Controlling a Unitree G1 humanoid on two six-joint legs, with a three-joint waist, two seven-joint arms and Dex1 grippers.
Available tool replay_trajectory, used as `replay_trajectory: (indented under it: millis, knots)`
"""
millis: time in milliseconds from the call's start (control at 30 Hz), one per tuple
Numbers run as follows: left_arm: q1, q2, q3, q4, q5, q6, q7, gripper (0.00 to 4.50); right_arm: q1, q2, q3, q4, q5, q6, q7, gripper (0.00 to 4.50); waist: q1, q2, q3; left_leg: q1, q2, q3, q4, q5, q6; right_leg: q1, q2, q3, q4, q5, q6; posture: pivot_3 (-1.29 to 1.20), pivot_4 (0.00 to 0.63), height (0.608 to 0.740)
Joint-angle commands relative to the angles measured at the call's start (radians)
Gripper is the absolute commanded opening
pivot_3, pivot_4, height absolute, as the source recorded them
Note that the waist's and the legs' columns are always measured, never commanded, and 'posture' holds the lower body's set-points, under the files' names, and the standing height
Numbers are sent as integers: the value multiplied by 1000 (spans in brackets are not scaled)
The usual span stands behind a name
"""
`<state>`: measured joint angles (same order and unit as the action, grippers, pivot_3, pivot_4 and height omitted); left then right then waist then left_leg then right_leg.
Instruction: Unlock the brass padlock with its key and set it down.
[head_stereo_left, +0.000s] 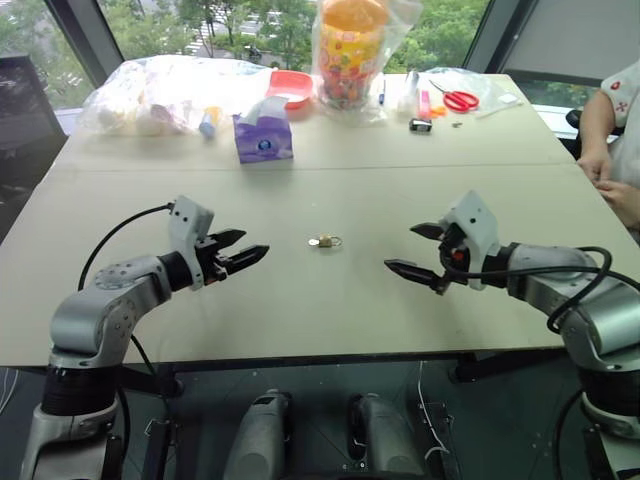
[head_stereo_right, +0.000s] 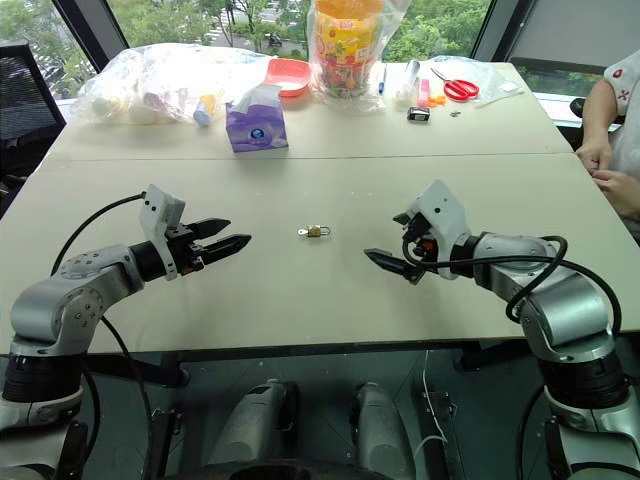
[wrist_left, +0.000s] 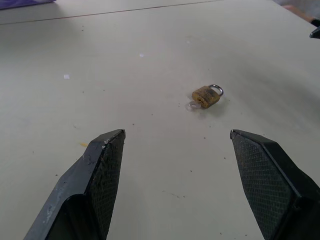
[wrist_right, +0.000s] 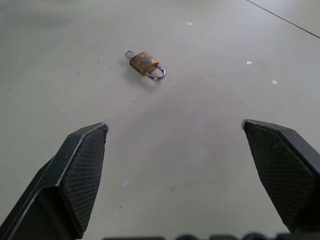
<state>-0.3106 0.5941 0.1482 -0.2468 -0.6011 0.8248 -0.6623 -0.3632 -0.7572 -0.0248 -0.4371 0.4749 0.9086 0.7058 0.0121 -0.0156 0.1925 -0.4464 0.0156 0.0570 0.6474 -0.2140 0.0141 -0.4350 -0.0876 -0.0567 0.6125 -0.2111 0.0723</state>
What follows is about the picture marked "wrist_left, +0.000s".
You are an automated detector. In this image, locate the bare person hand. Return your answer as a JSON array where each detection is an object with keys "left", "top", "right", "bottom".
[{"left": 283, "top": 4, "right": 318, "bottom": 23}]

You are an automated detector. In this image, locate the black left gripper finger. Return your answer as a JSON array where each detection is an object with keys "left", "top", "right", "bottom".
[
  {"left": 23, "top": 128, "right": 126, "bottom": 240},
  {"left": 229, "top": 129, "right": 320, "bottom": 240}
]

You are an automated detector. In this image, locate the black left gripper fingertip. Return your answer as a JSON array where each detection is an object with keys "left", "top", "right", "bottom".
[{"left": 309, "top": 25, "right": 320, "bottom": 39}]

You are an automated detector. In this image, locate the silver key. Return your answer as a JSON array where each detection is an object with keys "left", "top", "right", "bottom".
[{"left": 185, "top": 101, "right": 202, "bottom": 112}]

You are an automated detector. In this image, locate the purple sheet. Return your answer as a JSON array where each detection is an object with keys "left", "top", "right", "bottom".
[{"left": 0, "top": 0, "right": 56, "bottom": 11}]

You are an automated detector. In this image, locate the brass padlock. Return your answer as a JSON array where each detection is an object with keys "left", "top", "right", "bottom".
[{"left": 191, "top": 84, "right": 225, "bottom": 109}]

